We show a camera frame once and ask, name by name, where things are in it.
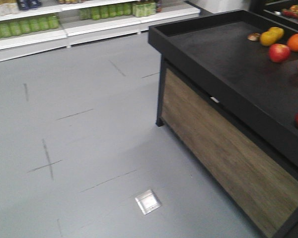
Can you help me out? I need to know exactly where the metal floor socket plate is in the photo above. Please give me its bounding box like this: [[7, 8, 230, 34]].
[[135, 189, 162, 215]]

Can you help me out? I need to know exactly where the black wooden produce stand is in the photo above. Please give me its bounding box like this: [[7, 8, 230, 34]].
[[148, 10, 298, 238]]

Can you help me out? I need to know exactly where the brown mushroom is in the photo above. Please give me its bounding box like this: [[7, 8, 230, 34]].
[[247, 33, 261, 42]]

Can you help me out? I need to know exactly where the yellow round pear front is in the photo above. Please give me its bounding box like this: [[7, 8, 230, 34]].
[[259, 31, 278, 47]]

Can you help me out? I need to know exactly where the yellow round pear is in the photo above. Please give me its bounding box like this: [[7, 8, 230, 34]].
[[268, 26, 284, 41], [259, 31, 278, 47]]

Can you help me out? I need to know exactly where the red apple left tray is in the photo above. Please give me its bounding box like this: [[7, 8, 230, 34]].
[[268, 44, 291, 63]]

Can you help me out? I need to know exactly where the yellow round pear back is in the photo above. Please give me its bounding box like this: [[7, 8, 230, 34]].
[[268, 26, 284, 41]]

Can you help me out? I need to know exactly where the white supermarket shelf unit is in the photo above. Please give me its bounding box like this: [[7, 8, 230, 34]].
[[0, 0, 201, 62]]

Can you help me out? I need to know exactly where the orange near yellow pears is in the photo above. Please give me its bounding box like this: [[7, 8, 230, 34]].
[[287, 33, 298, 52]]

